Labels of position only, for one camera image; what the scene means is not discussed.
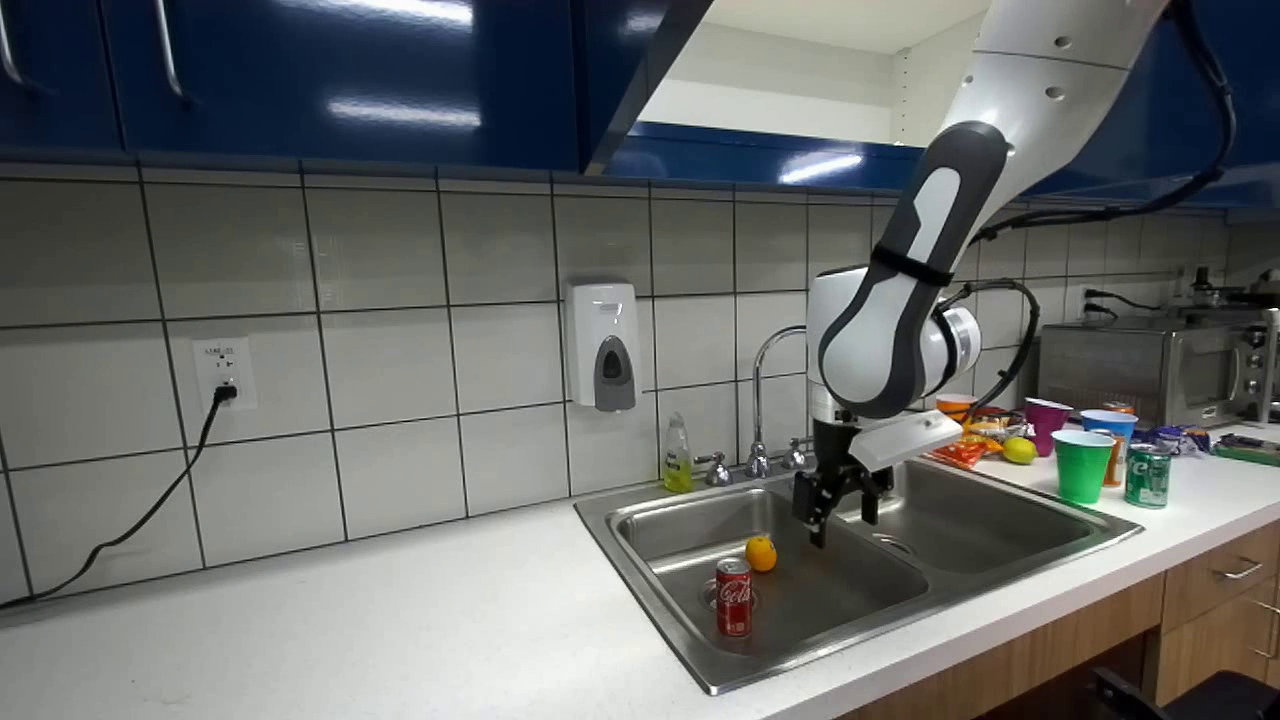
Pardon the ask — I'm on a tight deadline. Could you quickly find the green soda can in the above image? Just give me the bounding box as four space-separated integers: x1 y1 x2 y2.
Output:
1124 443 1174 510

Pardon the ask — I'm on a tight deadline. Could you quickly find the blue plastic cup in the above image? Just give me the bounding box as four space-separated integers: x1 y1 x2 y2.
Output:
1079 408 1140 489

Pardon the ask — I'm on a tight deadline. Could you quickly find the blue snack packet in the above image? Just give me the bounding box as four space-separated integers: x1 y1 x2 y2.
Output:
1146 425 1213 457

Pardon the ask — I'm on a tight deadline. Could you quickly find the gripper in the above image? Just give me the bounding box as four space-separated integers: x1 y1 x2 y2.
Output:
792 418 895 550

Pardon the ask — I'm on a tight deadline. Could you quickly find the green plastic cup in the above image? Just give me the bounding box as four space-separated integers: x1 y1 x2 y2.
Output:
1051 429 1116 507

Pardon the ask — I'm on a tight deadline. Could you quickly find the black office chair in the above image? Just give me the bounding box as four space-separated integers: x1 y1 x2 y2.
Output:
1088 666 1280 720

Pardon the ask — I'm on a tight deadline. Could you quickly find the steel double sink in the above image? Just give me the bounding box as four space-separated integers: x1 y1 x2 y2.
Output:
574 458 1145 697

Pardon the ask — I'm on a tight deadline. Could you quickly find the yellow dish soap bottle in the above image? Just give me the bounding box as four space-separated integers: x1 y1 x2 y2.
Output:
662 412 694 495

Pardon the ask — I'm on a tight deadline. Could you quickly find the wooden drawer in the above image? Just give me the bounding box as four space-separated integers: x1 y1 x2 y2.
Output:
1160 520 1280 635
1152 590 1280 707

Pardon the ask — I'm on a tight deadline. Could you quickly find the purple plastic cup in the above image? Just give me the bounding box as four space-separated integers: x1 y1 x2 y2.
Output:
1023 397 1074 459

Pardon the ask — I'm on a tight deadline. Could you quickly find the blue cabinet door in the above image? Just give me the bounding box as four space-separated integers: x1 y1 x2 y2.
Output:
98 0 583 172
0 0 123 153
574 0 717 177

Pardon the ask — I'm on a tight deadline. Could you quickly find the orange snack packet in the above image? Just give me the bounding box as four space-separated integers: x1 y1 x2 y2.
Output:
927 434 1004 472

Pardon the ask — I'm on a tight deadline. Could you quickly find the steel toaster oven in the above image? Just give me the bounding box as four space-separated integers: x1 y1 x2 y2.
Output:
1036 306 1280 430

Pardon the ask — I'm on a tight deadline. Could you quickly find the white soap dispenser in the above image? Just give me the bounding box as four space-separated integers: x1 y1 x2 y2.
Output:
564 281 642 414

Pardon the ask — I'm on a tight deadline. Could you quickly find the red soda can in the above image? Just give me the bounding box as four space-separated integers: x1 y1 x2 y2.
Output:
715 558 754 639

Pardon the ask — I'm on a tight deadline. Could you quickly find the silver cabinet door handle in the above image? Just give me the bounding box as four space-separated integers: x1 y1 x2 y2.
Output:
153 0 193 103
0 0 29 93

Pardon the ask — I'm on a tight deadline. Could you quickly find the chrome tap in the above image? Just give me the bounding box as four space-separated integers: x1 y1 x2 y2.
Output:
694 325 813 489

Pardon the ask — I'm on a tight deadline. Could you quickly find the blue wall cabinet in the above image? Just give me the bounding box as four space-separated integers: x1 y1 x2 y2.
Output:
0 0 1280 213

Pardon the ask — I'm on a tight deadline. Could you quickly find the black cable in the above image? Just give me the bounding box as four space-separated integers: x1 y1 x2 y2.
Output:
1083 288 1166 321
0 384 240 612

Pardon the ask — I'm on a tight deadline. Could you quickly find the green flat packet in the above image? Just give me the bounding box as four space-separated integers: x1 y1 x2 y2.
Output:
1212 434 1280 468

